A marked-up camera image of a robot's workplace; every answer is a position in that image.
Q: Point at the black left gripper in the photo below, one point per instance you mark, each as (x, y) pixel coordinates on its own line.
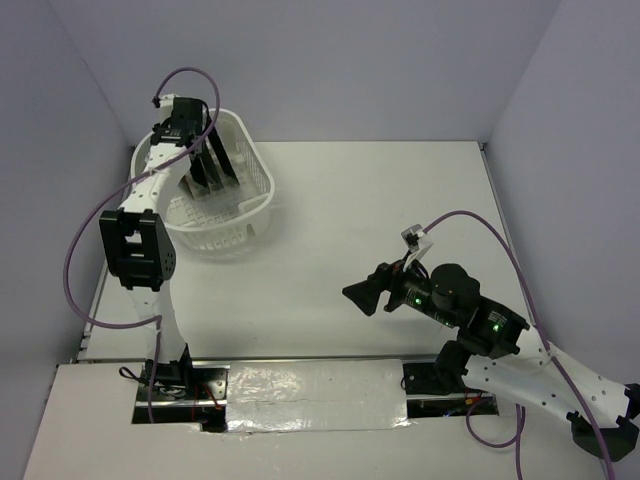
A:
(163, 125)

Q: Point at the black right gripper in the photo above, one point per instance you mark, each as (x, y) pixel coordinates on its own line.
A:
(387, 277)

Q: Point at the beige plate with dark rim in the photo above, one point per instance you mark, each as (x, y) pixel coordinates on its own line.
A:
(195, 180)

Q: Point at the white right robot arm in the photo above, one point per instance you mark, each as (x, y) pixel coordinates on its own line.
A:
(497, 350)

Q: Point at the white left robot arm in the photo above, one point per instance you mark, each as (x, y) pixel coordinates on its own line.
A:
(138, 248)

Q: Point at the black plate in rack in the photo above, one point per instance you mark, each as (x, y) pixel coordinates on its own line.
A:
(222, 156)

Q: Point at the teal plate in rack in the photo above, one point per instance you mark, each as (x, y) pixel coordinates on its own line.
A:
(210, 169)

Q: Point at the white plastic dish rack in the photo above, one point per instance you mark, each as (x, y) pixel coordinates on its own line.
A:
(215, 202)

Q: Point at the silver foil tape sheet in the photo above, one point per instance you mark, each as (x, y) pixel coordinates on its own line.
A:
(315, 396)

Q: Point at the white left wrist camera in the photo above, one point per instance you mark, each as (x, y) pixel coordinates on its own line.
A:
(164, 108)

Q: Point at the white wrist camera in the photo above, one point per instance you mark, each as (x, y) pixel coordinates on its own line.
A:
(164, 108)
(418, 243)

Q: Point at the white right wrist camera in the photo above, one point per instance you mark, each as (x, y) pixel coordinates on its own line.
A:
(418, 243)

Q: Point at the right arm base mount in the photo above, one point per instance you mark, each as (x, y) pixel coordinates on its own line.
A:
(428, 397)

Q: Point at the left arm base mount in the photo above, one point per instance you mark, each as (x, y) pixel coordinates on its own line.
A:
(202, 404)

